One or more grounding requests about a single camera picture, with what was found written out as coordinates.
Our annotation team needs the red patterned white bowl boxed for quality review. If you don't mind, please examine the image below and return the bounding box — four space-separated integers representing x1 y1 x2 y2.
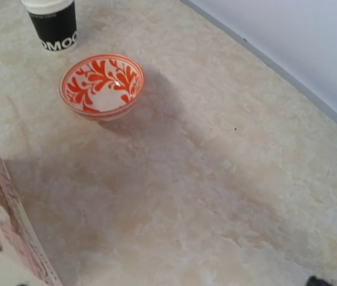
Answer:
59 54 145 122

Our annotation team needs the white paper takeout bag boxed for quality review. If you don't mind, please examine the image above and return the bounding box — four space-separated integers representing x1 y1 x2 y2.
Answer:
0 157 61 285

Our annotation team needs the stack of black paper cups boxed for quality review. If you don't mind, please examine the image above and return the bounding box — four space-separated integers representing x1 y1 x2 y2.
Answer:
22 0 77 53

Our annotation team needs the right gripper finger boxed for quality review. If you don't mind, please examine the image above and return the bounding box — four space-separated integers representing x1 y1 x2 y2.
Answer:
307 276 333 286

